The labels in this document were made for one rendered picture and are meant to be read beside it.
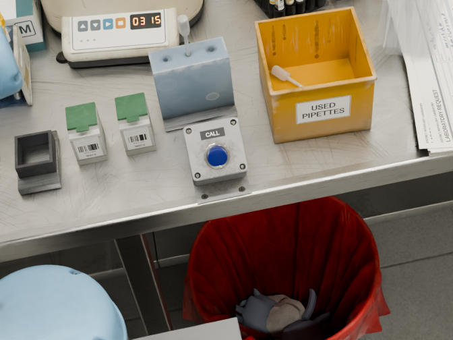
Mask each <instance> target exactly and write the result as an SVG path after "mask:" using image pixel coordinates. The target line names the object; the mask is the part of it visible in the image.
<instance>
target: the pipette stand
mask: <svg viewBox="0 0 453 340"><path fill-rule="evenodd" d="M189 50H190V54H191V56H189V57H187V55H186V50H185V45H180V46H177V47H171V48H167V49H162V50H158V51H153V52H149V53H148V56H149V60H150V65H151V68H152V74H153V78H154V83H155V87H156V93H157V96H158V102H159V105H160V110H161V113H162V119H163V122H164V128H165V131H166V132H168V131H171V130H177V129H180V128H184V127H185V126H189V125H195V124H199V123H206V122H209V121H216V120H219V119H226V118H229V117H234V116H237V110H236V106H235V100H234V94H233V83H232V76H231V65H230V59H229V54H228V51H227V48H226V45H225V42H224V39H223V36H221V37H218V38H211V39H208V40H203V41H199V42H193V43H189Z"/></svg>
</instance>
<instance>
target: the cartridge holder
mask: <svg viewBox="0 0 453 340"><path fill-rule="evenodd" d="M14 143H15V170H16V172H17V174H18V191H19V193H20V195H23V194H30V193H34V192H41V191H45V190H52V189H56V188H61V168H60V156H59V135H58V133H57V130H55V131H51V130H47V131H43V132H36V133H31V134H24V135H20V136H14Z"/></svg>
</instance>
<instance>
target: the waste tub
mask: <svg viewBox="0 0 453 340"><path fill-rule="evenodd" d="M254 26H255V32H256V36H257V46H258V63H259V72H260V80H261V83H262V89H263V93H264V98H265V102H266V108H267V112H268V117H269V121H270V127H271V130H272V136H273V140H274V143H275V144H279V143H283V142H292V141H297V140H305V139H310V138H318V137H322V136H331V135H336V134H343V133H349V132H357V131H361V130H370V129H371V121H372V113H373V96H374V87H375V80H377V76H376V73H375V70H374V67H373V63H372V61H371V57H370V55H369V51H368V49H367V45H366V43H365V39H364V37H363V33H362V31H361V27H360V25H359V21H358V19H357V15H356V13H355V9H354V7H353V6H352V7H343V8H339V9H331V10H326V11H317V12H313V13H305V14H299V15H295V16H287V17H281V18H273V19H269V20H260V21H255V22H254ZM275 65H277V66H279V67H281V68H282V69H284V70H286V71H287V72H289V73H290V74H291V75H290V77H291V78H292V79H294V80H295V81H297V82H298V83H300V84H301V85H303V86H304V87H298V86H296V85H294V84H293V83H292V82H289V81H285V82H283V81H282V80H280V79H279V78H277V77H276V76H274V75H272V74H271V69H272V67H273V66H275Z"/></svg>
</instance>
